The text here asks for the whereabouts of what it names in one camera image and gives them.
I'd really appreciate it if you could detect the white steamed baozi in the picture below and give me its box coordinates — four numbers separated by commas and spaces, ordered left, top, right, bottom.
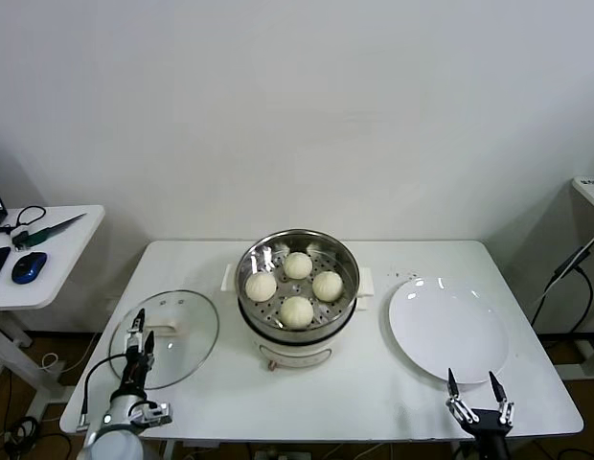
311, 270, 345, 304
283, 251, 313, 281
279, 295, 315, 332
244, 271, 278, 303

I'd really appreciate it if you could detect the thin black looped cord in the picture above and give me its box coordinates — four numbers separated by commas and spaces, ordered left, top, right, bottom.
0, 205, 45, 237

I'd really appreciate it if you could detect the blue computer mouse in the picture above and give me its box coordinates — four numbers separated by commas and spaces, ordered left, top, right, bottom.
10, 251, 48, 286

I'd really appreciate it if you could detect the green pointed tool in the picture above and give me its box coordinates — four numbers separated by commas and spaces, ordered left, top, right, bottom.
11, 213, 87, 251

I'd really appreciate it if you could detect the black hanging cable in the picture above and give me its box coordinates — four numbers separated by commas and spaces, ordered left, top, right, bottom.
571, 265, 594, 334

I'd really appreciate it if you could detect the black floor cable bundle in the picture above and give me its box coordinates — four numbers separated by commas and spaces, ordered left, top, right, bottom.
3, 414, 71, 460

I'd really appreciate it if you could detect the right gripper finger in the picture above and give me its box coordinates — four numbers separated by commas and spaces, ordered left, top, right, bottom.
445, 367, 478, 426
488, 370, 517, 428

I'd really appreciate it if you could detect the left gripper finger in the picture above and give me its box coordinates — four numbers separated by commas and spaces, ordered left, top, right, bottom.
126, 308, 149, 354
141, 329, 157, 369

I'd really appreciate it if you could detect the white side table with mouse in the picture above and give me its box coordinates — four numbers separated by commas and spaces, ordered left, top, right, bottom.
0, 204, 105, 418

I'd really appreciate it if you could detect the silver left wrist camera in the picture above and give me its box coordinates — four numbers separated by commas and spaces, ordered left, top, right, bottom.
132, 401, 174, 428

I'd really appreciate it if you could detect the large white plate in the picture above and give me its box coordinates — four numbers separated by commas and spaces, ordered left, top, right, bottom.
387, 276, 512, 385

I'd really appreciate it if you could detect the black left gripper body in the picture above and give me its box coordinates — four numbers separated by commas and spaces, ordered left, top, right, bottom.
120, 348, 153, 391

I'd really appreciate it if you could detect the perforated steel steamer basket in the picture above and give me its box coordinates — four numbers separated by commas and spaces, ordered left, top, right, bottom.
222, 229, 376, 333

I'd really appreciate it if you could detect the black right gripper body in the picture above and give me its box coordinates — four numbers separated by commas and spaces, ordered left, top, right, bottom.
462, 406, 514, 460

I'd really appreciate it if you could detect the white power strip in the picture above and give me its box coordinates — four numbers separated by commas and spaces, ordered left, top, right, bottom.
255, 445, 318, 460

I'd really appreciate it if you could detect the black inline cable adapter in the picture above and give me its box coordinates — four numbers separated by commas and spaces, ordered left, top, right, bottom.
554, 247, 591, 280

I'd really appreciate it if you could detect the white electric cooking pot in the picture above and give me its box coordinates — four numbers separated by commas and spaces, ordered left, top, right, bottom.
223, 282, 374, 373

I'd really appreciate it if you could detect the white hanging cable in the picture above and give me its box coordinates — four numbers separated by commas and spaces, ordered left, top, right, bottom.
531, 244, 592, 328

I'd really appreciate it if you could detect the white coiled floor cable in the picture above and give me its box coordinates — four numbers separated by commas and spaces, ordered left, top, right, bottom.
40, 330, 104, 373

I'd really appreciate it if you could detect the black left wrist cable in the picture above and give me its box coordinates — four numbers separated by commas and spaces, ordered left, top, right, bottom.
77, 354, 128, 433

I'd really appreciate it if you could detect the round glass pot lid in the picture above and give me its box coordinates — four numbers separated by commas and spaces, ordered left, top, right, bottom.
108, 288, 220, 390

